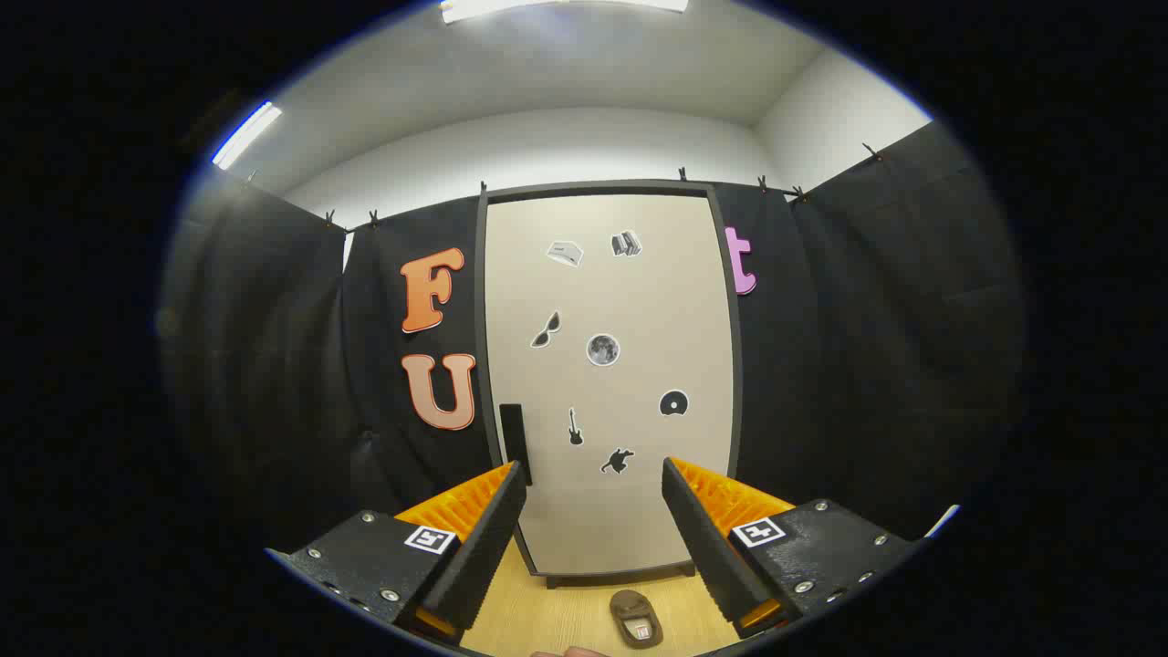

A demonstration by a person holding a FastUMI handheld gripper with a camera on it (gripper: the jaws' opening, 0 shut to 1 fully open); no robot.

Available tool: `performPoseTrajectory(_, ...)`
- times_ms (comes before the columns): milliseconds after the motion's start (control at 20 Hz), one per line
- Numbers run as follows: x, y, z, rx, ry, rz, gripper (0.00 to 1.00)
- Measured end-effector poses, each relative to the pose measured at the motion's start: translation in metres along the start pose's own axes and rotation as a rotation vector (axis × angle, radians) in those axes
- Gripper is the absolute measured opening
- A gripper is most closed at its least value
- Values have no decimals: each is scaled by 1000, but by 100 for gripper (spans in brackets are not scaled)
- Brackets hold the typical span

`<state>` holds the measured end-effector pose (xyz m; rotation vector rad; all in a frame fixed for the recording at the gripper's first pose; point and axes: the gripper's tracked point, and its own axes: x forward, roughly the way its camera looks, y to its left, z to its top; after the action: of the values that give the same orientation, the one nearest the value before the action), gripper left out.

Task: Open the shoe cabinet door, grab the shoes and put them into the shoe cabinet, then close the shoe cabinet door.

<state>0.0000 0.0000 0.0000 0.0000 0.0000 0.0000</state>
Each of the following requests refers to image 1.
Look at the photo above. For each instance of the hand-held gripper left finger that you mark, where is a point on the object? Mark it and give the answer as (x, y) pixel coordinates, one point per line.
(493, 538)

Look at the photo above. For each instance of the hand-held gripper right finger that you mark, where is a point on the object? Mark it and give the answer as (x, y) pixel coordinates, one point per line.
(703, 543)

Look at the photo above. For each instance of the brown fuzzy shoe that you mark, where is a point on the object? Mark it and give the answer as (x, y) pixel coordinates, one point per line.
(630, 607)

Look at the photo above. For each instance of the dark grey shoe cabinet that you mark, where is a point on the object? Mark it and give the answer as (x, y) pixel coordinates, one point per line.
(593, 188)

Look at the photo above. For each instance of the black backdrop cloth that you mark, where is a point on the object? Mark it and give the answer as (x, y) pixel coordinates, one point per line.
(867, 365)

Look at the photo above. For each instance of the long ceiling light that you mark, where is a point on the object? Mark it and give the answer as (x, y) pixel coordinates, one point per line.
(547, 5)
(246, 135)

